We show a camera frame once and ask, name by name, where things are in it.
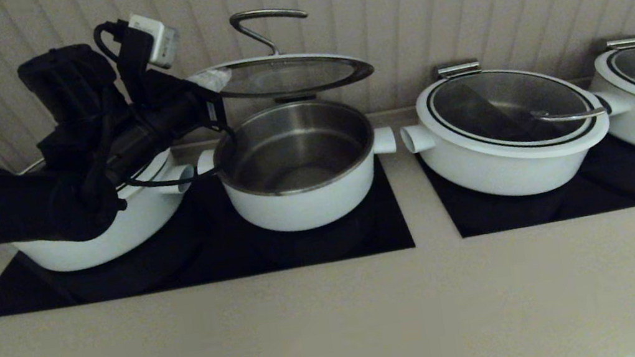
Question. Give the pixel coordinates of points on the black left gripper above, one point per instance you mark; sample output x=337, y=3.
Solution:
x=170, y=121

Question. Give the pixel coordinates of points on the small glass lid white rim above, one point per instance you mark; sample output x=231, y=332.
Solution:
x=289, y=75

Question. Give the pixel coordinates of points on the small deep white pot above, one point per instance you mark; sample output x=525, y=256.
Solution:
x=309, y=205

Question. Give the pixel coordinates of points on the black glass induction cooktop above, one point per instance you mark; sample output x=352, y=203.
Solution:
x=180, y=269
x=609, y=193

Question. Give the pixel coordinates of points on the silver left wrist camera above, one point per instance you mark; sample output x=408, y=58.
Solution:
x=155, y=39

